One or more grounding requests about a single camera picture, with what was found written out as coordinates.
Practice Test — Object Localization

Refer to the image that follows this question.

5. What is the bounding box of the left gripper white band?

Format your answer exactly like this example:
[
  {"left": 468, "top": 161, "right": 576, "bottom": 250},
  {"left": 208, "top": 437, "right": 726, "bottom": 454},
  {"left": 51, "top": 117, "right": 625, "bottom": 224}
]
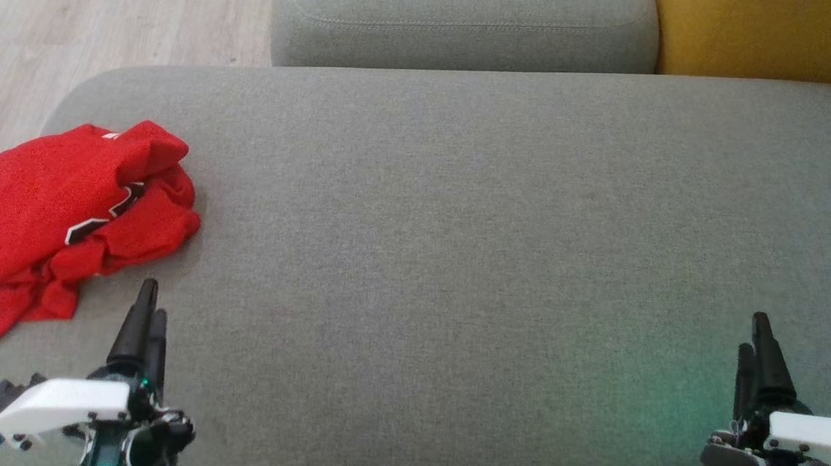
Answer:
[{"left": 0, "top": 268, "right": 206, "bottom": 466}]

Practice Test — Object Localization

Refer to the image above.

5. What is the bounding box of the grey sofa seat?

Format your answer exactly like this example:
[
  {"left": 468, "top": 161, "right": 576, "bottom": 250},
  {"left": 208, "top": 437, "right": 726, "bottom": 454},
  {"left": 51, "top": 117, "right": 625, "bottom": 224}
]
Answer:
[{"left": 0, "top": 26, "right": 831, "bottom": 466}]

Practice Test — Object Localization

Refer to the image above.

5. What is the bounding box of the red jersey with white trim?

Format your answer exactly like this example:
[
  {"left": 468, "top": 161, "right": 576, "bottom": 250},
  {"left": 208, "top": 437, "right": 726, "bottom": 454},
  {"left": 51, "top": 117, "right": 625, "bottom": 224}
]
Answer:
[{"left": 0, "top": 110, "right": 209, "bottom": 311}]

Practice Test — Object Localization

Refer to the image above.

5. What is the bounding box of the yellow cushion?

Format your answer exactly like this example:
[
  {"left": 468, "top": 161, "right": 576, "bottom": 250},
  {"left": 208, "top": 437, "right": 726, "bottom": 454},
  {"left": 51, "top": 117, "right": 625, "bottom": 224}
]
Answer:
[{"left": 647, "top": 0, "right": 831, "bottom": 89}]

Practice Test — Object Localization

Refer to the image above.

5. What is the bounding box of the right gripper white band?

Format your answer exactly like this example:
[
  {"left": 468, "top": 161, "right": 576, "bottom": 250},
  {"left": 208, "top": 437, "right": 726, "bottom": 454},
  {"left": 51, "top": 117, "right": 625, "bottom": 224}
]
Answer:
[{"left": 699, "top": 308, "right": 831, "bottom": 466}]

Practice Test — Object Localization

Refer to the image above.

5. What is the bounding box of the grey sofa cushion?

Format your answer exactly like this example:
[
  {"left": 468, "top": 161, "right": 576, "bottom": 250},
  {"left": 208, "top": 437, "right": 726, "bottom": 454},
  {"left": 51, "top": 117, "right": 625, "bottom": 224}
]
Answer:
[{"left": 268, "top": 0, "right": 664, "bottom": 94}]

